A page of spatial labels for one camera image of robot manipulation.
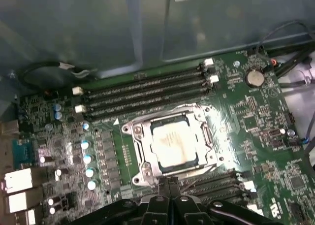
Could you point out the CPU socket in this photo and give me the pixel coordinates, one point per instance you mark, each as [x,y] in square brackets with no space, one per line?
[142,177]

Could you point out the teal port connector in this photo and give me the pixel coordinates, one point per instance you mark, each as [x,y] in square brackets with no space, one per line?
[21,153]

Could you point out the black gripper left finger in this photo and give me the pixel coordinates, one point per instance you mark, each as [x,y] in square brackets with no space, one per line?
[157,210]

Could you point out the green motherboard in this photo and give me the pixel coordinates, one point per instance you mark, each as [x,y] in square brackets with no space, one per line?
[258,161]

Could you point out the silver port block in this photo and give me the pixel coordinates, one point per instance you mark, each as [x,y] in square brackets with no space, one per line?
[18,180]
[24,202]

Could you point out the round coin battery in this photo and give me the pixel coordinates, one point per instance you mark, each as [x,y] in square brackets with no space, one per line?
[255,78]

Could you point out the internal USB port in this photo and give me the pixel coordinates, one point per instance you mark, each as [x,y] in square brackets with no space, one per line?
[274,132]

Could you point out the RAM slot black latches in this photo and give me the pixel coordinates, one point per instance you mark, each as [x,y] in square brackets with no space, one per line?
[147,87]
[214,176]
[221,191]
[147,105]

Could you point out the small blue-top capacitor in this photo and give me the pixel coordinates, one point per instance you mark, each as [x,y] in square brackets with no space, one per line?
[87,159]
[89,172]
[91,184]
[85,145]
[57,107]
[58,116]
[85,125]

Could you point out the silver CPU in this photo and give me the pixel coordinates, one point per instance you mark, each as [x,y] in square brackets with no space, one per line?
[174,143]

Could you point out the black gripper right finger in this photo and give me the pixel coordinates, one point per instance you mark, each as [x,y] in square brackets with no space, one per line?
[189,210]

